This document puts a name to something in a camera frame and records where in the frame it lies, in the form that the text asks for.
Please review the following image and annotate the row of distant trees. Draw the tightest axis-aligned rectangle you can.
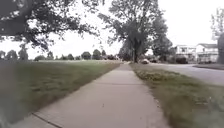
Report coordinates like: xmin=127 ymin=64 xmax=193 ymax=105
xmin=0 ymin=46 xmax=118 ymax=62

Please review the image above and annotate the grey concrete path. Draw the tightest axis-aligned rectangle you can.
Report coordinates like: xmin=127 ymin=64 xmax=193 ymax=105
xmin=9 ymin=63 xmax=173 ymax=128

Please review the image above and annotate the pale car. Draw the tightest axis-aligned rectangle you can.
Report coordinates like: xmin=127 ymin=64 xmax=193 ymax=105
xmin=139 ymin=58 xmax=151 ymax=65

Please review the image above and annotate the large dark leafy tree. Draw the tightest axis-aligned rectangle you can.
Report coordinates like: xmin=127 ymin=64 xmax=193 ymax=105
xmin=98 ymin=0 xmax=174 ymax=64

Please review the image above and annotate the wide grass field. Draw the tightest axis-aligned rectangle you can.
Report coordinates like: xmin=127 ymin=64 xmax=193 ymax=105
xmin=0 ymin=59 xmax=123 ymax=125

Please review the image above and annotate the dark bush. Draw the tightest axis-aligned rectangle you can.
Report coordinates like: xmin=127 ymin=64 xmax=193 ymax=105
xmin=175 ymin=57 xmax=189 ymax=65

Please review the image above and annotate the grass verge strip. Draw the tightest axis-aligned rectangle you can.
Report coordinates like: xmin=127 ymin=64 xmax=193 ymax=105
xmin=129 ymin=62 xmax=224 ymax=128

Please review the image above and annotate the overhanging dark tree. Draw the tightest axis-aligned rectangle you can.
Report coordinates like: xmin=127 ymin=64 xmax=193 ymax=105
xmin=0 ymin=0 xmax=101 ymax=52

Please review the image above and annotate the grey asphalt road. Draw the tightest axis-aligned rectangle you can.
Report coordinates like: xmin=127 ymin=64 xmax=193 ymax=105
xmin=148 ymin=62 xmax=224 ymax=87

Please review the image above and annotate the white house with grey roof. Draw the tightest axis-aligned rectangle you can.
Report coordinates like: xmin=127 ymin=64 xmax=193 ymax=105
xmin=195 ymin=42 xmax=220 ymax=64

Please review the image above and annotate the dark grass lawn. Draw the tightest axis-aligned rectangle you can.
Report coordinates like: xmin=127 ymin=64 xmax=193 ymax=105
xmin=192 ymin=63 xmax=224 ymax=71

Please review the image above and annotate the pale tree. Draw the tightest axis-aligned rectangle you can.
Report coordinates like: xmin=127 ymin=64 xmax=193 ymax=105
xmin=210 ymin=8 xmax=224 ymax=65

